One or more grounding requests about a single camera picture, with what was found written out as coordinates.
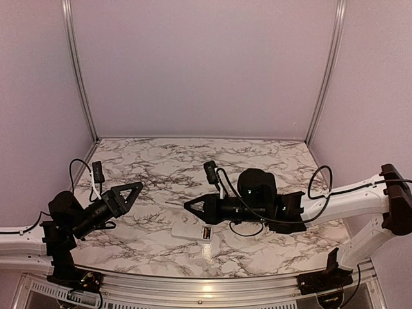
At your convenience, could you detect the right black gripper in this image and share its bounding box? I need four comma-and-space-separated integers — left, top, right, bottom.
184, 192, 269, 225

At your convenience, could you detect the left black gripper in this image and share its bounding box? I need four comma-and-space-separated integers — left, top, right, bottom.
71, 182, 144, 239

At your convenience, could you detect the white remote control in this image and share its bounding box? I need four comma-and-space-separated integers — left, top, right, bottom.
171, 223, 212, 243

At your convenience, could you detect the silver pen tool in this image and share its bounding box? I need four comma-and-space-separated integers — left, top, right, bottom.
165, 201, 203, 212

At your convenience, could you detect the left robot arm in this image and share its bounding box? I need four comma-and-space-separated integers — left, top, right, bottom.
1, 182, 144, 286

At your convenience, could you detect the battery in remote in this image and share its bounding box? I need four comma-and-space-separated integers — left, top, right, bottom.
202, 227, 212, 240

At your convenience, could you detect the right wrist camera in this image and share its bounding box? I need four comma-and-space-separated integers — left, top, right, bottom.
203, 161, 227, 199

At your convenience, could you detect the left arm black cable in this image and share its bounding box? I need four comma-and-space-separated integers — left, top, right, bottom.
69, 158, 94, 194

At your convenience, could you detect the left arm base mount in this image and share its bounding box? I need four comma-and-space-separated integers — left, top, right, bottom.
46, 268, 104, 293

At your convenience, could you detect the front aluminium rail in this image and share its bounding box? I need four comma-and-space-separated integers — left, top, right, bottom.
12, 260, 387, 308

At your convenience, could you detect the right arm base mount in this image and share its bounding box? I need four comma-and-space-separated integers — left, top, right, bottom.
297, 270, 353, 295

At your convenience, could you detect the left aluminium frame post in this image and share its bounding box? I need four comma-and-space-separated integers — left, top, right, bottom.
61, 0, 99, 144

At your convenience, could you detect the aluminium frame post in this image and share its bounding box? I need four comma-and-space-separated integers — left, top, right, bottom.
304, 0, 348, 147
61, 0, 99, 144

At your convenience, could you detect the right aluminium frame post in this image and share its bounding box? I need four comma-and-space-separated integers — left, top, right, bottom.
304, 0, 348, 147

